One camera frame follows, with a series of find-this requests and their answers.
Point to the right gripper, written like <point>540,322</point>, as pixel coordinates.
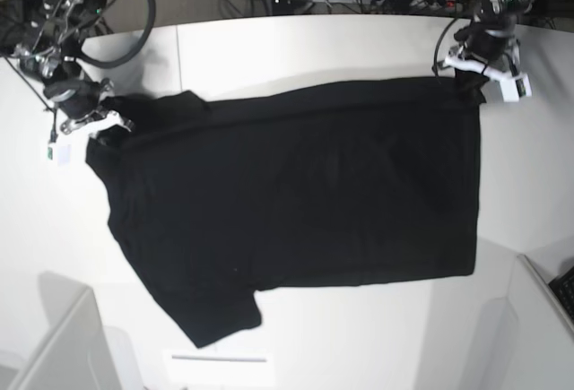
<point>77,104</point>

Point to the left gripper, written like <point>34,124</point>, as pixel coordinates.
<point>487,50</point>

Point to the black T-shirt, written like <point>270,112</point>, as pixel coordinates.
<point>340,184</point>

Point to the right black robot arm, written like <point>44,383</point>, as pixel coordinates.
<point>51,53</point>

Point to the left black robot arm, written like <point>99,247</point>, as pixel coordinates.
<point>498,12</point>

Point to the black keyboard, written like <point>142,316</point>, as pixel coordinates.
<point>562,288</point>

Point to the white left partition panel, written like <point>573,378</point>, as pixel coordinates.
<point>74,353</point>

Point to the white partition panel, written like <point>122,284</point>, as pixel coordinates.
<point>74,353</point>
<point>543,353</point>

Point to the white right partition panel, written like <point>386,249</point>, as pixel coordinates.
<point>543,353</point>

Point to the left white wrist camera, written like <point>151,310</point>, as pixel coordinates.
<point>513,89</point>

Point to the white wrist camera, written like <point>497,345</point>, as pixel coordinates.
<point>60,154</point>
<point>513,89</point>

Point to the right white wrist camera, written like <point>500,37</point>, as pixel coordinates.
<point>60,154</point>

